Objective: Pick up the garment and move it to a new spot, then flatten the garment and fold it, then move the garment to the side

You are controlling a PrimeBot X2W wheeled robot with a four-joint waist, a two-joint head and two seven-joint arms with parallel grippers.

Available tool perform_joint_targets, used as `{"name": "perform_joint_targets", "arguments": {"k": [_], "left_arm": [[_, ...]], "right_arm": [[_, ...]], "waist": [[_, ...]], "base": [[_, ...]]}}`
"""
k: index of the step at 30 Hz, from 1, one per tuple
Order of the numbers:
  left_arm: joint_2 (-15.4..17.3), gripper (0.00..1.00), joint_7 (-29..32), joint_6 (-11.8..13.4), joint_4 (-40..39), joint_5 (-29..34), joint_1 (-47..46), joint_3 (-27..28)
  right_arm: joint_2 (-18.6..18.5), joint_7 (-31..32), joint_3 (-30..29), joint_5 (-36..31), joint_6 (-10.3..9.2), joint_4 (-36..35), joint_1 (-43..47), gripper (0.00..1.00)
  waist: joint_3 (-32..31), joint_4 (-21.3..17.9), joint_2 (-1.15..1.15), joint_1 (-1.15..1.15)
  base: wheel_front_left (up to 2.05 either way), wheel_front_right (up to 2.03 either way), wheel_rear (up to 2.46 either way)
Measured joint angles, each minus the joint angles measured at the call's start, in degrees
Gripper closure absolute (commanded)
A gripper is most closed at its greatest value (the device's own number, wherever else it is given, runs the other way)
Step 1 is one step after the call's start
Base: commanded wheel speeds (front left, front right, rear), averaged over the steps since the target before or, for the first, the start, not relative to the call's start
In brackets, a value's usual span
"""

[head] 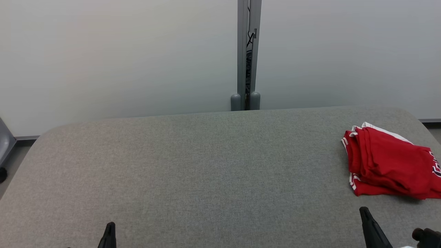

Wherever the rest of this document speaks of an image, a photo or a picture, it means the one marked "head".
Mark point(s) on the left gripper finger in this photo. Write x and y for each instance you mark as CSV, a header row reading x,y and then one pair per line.
x,y
104,241
112,241

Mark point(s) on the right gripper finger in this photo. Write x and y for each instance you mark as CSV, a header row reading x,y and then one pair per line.
x,y
369,237
380,239

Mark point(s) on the red shirt with white sleeves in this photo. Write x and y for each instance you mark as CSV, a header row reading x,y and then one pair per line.
x,y
368,190

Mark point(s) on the black caster wheel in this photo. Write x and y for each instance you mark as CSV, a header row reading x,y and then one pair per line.
x,y
2,175

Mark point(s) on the grey curved stand leg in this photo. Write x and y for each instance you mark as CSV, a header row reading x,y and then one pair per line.
x,y
6,144

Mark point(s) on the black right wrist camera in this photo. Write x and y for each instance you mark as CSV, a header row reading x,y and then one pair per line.
x,y
429,239

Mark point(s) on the dark grey base rail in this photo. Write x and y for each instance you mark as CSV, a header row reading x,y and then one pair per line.
x,y
430,121
27,137

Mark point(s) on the grey partition post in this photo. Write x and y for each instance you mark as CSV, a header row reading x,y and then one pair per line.
x,y
241,51

